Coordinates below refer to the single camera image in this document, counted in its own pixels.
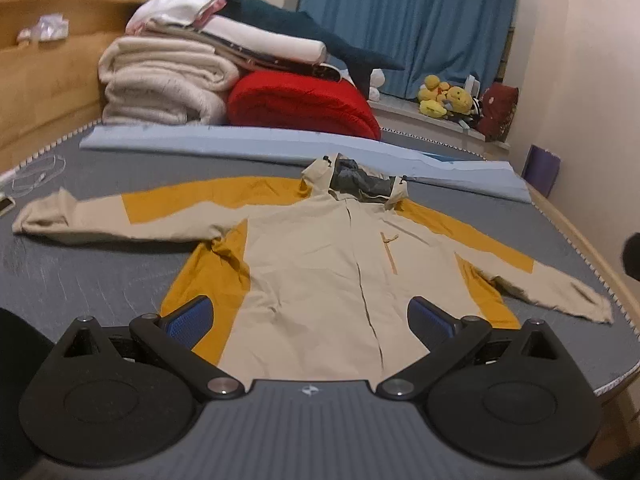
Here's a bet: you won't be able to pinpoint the grey quilted mattress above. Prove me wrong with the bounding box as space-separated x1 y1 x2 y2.
1 129 639 391

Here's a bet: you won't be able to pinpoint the white folded clothes stack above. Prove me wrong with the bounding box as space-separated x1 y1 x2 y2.
126 0 342 81

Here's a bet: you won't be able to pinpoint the red folded blanket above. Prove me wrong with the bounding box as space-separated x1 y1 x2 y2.
227 72 381 141

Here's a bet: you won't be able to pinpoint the yellow plush toys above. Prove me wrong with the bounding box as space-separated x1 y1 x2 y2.
418 75 474 119

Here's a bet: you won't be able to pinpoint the wooden bed frame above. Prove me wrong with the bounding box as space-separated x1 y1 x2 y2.
527 184 639 468

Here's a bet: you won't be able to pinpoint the light blue folded sheet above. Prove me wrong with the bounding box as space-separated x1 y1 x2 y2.
80 125 532 204

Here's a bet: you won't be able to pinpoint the blue curtain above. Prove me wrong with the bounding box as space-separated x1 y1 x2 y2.
298 0 516 99

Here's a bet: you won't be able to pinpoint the dark teal shark plush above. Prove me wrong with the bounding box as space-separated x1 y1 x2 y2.
220 0 404 96

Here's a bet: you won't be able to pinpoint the white plush toy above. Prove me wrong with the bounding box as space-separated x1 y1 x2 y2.
369 68 386 102

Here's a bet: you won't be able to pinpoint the crumpled white plastic bag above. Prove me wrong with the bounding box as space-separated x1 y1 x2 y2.
16 13 70 44

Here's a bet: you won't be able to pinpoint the phone on mattress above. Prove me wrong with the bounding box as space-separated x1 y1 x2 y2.
0 196 15 217

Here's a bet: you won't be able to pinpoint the beige and yellow hooded jacket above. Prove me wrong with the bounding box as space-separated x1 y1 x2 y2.
12 155 613 384

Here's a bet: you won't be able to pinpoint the white charging cable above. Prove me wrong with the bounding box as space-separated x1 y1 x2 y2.
6 153 68 196

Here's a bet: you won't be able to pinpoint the wooden bed headboard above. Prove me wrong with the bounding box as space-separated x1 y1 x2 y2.
1 0 144 171

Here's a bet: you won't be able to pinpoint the cream folded blanket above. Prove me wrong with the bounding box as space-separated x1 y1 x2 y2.
98 36 241 126

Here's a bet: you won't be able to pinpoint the purple bag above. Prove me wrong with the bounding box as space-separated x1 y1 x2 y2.
522 144 561 197

